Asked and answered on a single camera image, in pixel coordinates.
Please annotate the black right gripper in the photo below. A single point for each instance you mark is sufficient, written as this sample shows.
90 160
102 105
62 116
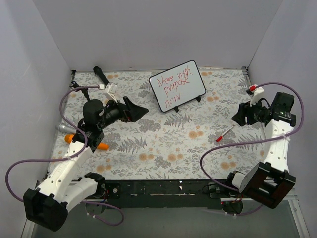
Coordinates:
248 114

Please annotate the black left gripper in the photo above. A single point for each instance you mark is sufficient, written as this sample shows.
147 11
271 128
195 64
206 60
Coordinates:
126 109

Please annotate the white marker pen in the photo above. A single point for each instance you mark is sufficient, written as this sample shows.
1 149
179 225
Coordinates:
228 130

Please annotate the black framed whiteboard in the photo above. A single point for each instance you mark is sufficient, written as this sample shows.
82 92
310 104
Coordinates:
177 86

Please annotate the black round microphone stand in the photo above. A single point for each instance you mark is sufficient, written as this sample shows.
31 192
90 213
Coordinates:
84 91

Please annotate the red marker cap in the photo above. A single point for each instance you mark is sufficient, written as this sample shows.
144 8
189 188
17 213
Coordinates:
219 139

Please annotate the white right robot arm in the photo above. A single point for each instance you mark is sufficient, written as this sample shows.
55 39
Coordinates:
269 181

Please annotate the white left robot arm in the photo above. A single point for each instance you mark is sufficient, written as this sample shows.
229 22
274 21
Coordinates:
48 205

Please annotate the black whiteboard easel stand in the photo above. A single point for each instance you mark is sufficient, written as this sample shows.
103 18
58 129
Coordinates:
188 104

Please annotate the floral patterned table mat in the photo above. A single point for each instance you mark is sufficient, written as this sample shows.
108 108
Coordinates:
179 145

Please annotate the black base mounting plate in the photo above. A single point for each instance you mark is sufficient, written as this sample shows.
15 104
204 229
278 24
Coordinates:
187 193

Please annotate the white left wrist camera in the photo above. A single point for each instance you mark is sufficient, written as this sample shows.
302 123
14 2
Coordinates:
110 91

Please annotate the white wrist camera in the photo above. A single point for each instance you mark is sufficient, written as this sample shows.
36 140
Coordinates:
255 92
110 91

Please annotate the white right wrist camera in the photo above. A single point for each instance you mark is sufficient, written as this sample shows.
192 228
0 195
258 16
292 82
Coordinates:
255 92

